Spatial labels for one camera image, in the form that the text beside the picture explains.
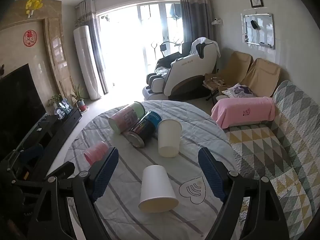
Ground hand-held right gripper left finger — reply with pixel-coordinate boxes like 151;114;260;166
27;147;119;240

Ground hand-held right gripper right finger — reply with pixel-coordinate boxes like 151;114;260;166
198;147;291;240

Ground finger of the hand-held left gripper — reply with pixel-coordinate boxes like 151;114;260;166
19;144;45;165
47;161;76;181

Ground white paper cup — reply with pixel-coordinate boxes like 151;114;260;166
157;118;183;158
138;165;179;213

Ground pink plastic cup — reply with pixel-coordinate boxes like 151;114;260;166
83;140;110;166

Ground black television cabinet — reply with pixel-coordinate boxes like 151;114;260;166
0;107;83;183

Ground black television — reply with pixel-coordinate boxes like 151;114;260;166
0;63;47;159

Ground potted plant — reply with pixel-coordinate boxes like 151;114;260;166
70;84;90;112
47;93;63;110

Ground dark blue canister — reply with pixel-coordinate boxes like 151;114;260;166
127;111;162;149

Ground pink and green canister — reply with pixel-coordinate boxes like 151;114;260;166
108;101;146;134

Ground triangle patterned quilted sofa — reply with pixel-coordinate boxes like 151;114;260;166
222;80;320;240

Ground pink towel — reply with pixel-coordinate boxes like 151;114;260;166
211;96;275;129

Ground purple floral pillow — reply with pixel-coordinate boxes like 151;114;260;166
222;83;257;99

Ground folding stool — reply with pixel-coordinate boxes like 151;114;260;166
202;73;227;102

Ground white standing air conditioner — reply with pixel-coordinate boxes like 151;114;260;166
73;25;102;100

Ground white massage chair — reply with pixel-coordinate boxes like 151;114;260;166
142;37;222;102

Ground tan sofa cushion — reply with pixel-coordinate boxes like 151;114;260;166
244;58;282;98
217;51;253;92

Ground grey curtain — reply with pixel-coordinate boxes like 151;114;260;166
177;0;216;46
76;0;110;96

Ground yellow artificial flowers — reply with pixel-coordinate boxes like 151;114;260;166
25;0;46;18

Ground photo frame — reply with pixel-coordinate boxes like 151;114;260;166
58;99;74;113

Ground red round wall decoration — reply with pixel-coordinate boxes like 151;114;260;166
23;29;35;47

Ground wall whiteboard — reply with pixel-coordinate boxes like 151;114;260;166
243;12;276;50

